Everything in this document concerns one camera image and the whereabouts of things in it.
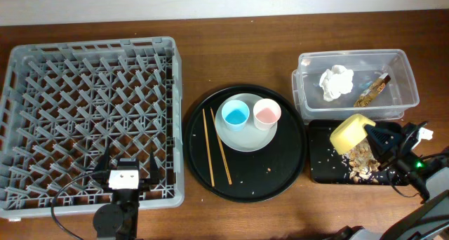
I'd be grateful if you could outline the light blue plastic cup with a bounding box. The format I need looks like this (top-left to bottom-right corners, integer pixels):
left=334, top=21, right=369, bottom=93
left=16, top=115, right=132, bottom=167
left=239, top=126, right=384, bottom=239
left=221, top=100, right=250, bottom=131

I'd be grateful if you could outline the white tissue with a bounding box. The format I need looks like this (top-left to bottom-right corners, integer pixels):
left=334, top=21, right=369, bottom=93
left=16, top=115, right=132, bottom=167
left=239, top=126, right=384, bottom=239
left=319, top=65, right=354, bottom=102

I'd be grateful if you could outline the grey dishwasher rack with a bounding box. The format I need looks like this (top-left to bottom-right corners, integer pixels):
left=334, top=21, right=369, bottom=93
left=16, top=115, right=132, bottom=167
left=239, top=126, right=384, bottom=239
left=1, top=36, right=185, bottom=221

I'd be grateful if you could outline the food scraps pile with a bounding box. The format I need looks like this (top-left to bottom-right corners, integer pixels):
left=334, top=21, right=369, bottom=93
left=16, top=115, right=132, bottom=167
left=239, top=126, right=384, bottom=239
left=342, top=138, right=380, bottom=183

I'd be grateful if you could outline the yellow bowl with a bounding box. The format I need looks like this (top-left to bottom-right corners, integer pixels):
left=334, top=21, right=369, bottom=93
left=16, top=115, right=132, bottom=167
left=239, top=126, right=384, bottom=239
left=330, top=114, right=376, bottom=154

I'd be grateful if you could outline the brown snack wrapper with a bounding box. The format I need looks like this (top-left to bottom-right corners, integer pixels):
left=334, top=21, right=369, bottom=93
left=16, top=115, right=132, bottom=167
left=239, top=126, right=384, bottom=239
left=354, top=73, right=391, bottom=107

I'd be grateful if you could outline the pink plastic cup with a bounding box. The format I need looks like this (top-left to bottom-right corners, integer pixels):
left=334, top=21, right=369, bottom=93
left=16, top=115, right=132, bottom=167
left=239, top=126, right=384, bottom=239
left=253, top=98, right=281, bottom=131

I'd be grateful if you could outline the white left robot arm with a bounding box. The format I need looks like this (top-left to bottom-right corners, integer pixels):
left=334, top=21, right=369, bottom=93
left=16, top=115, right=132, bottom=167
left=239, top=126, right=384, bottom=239
left=93, top=139, right=160, bottom=240

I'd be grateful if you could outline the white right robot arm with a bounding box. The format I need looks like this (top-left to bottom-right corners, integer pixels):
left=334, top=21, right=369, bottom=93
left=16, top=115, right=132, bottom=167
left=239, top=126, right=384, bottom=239
left=334, top=121, right=448, bottom=239

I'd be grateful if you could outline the white round plate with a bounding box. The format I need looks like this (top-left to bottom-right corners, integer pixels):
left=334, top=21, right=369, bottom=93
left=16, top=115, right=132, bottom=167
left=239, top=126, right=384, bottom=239
left=215, top=93, right=277, bottom=152

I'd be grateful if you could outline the clear plastic bin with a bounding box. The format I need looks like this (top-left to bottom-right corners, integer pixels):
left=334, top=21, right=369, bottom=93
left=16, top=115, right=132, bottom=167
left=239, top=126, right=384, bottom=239
left=292, top=49, right=420, bottom=123

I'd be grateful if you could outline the black rectangular tray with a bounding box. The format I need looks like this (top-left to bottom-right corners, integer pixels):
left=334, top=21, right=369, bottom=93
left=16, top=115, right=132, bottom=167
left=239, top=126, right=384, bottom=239
left=308, top=120, right=408, bottom=186

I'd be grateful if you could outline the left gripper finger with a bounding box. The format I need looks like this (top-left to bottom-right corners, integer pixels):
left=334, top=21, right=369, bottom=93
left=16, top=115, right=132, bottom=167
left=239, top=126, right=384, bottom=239
left=93, top=147, right=110, bottom=173
left=149, top=151, right=159, bottom=180

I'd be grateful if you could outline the round black tray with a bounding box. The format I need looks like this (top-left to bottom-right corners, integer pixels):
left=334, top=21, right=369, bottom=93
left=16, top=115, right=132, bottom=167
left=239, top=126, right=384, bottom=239
left=183, top=84, right=308, bottom=203

